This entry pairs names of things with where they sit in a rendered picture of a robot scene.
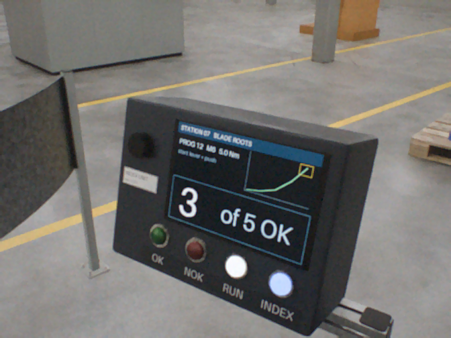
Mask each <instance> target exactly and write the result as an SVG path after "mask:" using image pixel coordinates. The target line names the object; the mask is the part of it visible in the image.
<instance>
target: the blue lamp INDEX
mask: <svg viewBox="0 0 451 338"><path fill-rule="evenodd" d="M268 285H269V288H270V290H271V291H272V293H273V294H275V295H276V296H278V297H281V298H285V297H288V296H290V295H292V293H293V292H294V290H295V281H294V279H293V277H292V275H290V273H288V272H287V271H285V270H275V271H274V272H273V273H272V274H271V275H270V276H269V279H268Z"/></svg>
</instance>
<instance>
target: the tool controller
mask: <svg viewBox="0 0 451 338"><path fill-rule="evenodd" d="M378 145H379V139H378V138H377V137H376V136H374V135H369V134H365V133H359V132H355V131H349V130H345V129H339V128H335V127H329V126H325V125H319V124H315V123H309V122H305V121H299V120H295V119H289V118H285V117H279V116H275V115H269V114H265V113H259V112H255V111H249V110H245V109H239V108H235V107H228V106H225V105H218V104H215V103H208V102H205V101H198V100H194V99H188V98H184V97H145V96H131V97H128V99H127V106H126V119H125V126H124V134H123V147H122V154H121V167H120V174H119V187H118V194H117V207H116V214H115V227H114V234H113V250H114V252H117V253H119V254H121V255H123V256H125V257H127V258H130V259H132V260H135V261H137V262H139V263H141V264H144V265H145V266H148V267H150V268H153V269H155V270H157V271H159V272H162V273H163V274H166V275H168V276H171V277H173V278H175V279H177V280H180V281H181V282H184V283H186V284H188V285H191V286H193V287H195V288H198V289H200V290H202V291H204V292H206V293H209V294H211V295H213V296H216V297H218V298H220V299H222V300H224V301H227V302H229V303H231V304H234V305H236V306H238V307H240V308H242V309H244V310H247V311H249V312H251V313H254V314H255V315H258V316H260V317H262V318H265V319H267V320H269V321H272V322H274V323H276V324H278V325H280V326H283V327H285V328H287V329H290V330H292V331H294V332H296V333H298V334H301V335H303V336H306V337H309V336H311V335H312V334H313V332H314V331H315V330H316V329H317V328H318V327H319V326H320V325H321V324H322V323H323V322H324V320H325V319H326V318H327V317H328V316H329V315H330V313H331V312H332V311H333V310H334V309H335V308H336V307H337V306H338V305H339V303H340V302H341V300H342V299H343V298H344V297H345V294H346V289H347V285H348V279H349V275H350V270H351V267H352V261H353V257H354V252H355V249H356V243H357V239H358V234H359V231H360V224H361V221H362V216H363V212H364V206H365V203H366V198H367V194H368V188H369V185H370V179H371V176H372V170H373V166H374V161H375V158H376V154H377V148H378ZM173 173H174V174H178V175H181V176H185V177H187V178H192V179H194V180H198V181H201V182H204V183H208V184H211V192H210V197H209V206H208V211H207V220H206V225H205V230H201V229H198V228H196V227H193V226H190V225H188V224H185V223H181V222H180V221H176V220H174V219H171V218H168V206H169V200H170V190H171V184H172V174H173ZM158 223H160V224H163V225H165V226H166V227H167V229H168V230H169V233H170V242H169V244H168V245H167V246H166V247H157V246H155V245H154V244H153V243H152V240H151V238H150V230H151V228H152V227H153V226H154V225H155V224H158ZM194 237H198V238H200V239H202V240H203V241H204V242H205V244H206V246H207V257H206V259H205V260H204V261H202V262H193V261H191V260H190V259H189V257H188V256H187V253H186V249H185V248H186V244H187V242H188V240H190V239H191V238H194ZM232 253H239V254H242V255H243V256H244V257H245V258H246V259H247V261H248V264H249V271H248V274H247V276H246V277H244V278H241V279H235V278H232V277H231V276H230V275H229V274H228V273H227V271H226V268H225V261H226V258H227V257H228V256H229V255H230V254H232ZM275 270H285V271H287V272H288V273H290V275H292V277H293V279H294V281H295V290H294V292H293V293H292V295H290V296H288V297H285V298H281V297H278V296H276V295H275V294H273V293H272V291H271V290H270V288H269V285H268V279H269V276H270V275H271V274H272V273H273V272H274V271H275Z"/></svg>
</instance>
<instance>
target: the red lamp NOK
mask: <svg viewBox="0 0 451 338"><path fill-rule="evenodd" d="M185 249H186V253H187V256H188V257H189V259H190V260H191V261H193V262H202V261H204V260H205V259H206V257H207V246H206V244H205V242H204V241H203V240H202V239H200V238H198V237H194V238H191V239H190V240H188V242H187V244H186V248H185Z"/></svg>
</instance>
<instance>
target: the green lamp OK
mask: <svg viewBox="0 0 451 338"><path fill-rule="evenodd" d="M150 238H151V240H152V243H153V244H154V245H155V246H157V247H166V246H167V245H168V244H169V242H170V233H169V230H168V229H167V227H166V226H165V225H163V224H160V223H158V224H155V225H154V226H153V227H152V228H151V230H150Z"/></svg>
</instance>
